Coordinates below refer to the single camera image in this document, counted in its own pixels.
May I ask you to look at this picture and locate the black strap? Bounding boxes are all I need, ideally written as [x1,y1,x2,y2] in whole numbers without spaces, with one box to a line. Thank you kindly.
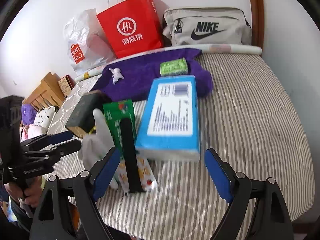
[120,118,146,195]

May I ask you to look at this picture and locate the green tissue pack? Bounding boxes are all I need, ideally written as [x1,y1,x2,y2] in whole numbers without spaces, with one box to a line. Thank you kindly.
[160,58,188,77]

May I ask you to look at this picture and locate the fruit print wet wipe packet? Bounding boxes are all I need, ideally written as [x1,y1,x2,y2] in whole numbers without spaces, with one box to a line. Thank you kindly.
[115,154,157,194]

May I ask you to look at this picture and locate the rolled white printed mat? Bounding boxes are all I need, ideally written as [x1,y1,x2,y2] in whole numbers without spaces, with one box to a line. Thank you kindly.
[75,44,263,83]

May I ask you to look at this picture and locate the green tall packet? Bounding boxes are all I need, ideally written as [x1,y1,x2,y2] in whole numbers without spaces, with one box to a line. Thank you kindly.
[103,99,137,160]

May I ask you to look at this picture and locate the brown patterned small box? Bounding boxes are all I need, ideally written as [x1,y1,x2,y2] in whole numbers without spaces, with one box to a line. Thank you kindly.
[58,75,76,98]

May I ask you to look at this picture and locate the person's left hand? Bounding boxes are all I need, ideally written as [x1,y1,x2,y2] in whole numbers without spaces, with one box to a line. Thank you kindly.
[4,176,42,207]

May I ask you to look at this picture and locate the red paper shopping bag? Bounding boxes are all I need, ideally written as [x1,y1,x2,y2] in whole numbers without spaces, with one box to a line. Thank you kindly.
[97,0,164,58]

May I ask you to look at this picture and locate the grey Nike bag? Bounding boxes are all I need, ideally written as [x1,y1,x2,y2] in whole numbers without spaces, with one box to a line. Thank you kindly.
[163,7,252,46]

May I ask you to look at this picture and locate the white dotted pillow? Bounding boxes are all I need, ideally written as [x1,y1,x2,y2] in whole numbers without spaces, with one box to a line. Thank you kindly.
[33,106,56,129]

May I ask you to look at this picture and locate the wooden bed headboard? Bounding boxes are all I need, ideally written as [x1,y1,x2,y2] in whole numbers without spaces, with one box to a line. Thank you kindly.
[22,72,65,111]

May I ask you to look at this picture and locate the dark green tin box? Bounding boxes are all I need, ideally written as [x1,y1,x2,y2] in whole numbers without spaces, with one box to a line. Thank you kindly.
[65,90,112,139]

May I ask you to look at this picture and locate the white Miniso plastic bag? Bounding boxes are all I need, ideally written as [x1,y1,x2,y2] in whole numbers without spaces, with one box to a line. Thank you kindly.
[63,9,116,76]

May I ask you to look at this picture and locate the blue tissue pack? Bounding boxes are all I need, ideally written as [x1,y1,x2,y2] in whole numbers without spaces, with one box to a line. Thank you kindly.
[135,75,200,162]

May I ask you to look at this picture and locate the purple plush pillow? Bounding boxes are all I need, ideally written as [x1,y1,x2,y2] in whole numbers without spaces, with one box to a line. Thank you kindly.
[21,104,37,125]

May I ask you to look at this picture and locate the wooden door frame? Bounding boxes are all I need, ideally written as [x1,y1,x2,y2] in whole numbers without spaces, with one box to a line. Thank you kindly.
[250,0,265,48]

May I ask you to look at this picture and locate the purple towel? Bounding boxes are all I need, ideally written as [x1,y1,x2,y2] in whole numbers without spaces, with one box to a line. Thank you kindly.
[92,48,213,102]

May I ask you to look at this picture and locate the small white cloth knot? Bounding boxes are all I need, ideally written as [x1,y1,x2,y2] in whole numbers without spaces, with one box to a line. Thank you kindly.
[108,68,124,85]

